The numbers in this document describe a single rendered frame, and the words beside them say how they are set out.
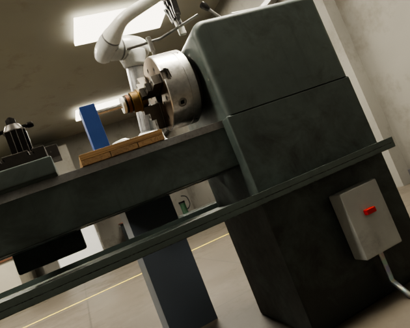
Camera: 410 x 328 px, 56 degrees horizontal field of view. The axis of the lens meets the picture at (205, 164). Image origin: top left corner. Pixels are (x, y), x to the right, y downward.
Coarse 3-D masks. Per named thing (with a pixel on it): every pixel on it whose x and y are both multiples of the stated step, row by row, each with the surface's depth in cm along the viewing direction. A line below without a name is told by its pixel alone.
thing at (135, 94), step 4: (132, 92) 153; (136, 92) 153; (124, 96) 152; (128, 96) 152; (132, 96) 152; (136, 96) 152; (140, 96) 152; (128, 100) 151; (132, 100) 152; (136, 100) 152; (140, 100) 152; (144, 100) 154; (128, 104) 151; (132, 104) 152; (136, 104) 152; (140, 104) 153; (144, 104) 155; (148, 104) 156; (128, 108) 152; (132, 108) 152; (136, 108) 153; (140, 108) 154; (128, 112) 153; (132, 112) 155; (136, 112) 155
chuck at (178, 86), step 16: (144, 64) 161; (160, 64) 147; (176, 64) 148; (176, 80) 146; (160, 96) 164; (176, 96) 146; (192, 96) 149; (176, 112) 149; (192, 112) 153; (176, 128) 159
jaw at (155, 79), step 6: (162, 72) 146; (168, 72) 146; (150, 78) 146; (156, 78) 146; (162, 78) 146; (168, 78) 145; (144, 84) 149; (150, 84) 149; (156, 84) 146; (162, 84) 148; (144, 90) 152; (150, 90) 149; (156, 90) 151; (144, 96) 151; (150, 96) 153
